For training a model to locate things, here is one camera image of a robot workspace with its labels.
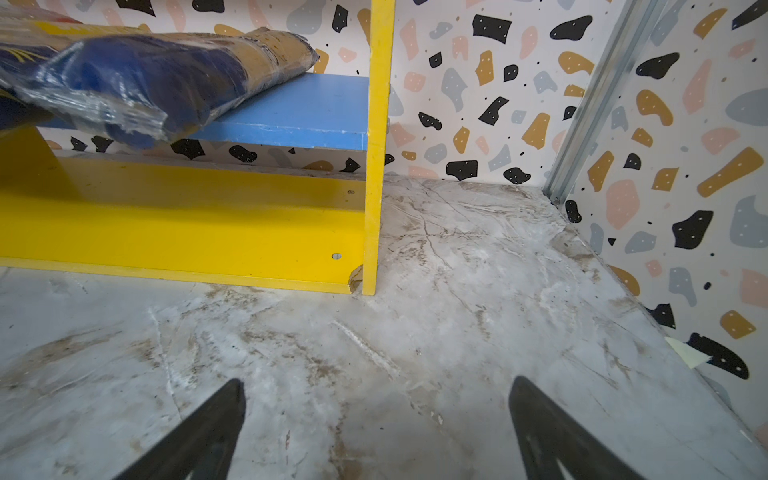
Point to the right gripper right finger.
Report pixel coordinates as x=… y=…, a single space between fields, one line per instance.
x=552 y=444

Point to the orange blue spaghetti bag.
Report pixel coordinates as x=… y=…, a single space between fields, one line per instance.
x=29 y=38

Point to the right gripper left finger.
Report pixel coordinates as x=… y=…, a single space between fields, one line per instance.
x=202 y=445

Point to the yellow shelf with coloured boards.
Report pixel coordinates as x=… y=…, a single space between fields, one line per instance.
x=198 y=223

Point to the dark blue spaghetti bag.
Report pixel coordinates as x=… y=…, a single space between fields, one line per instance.
x=148 y=89

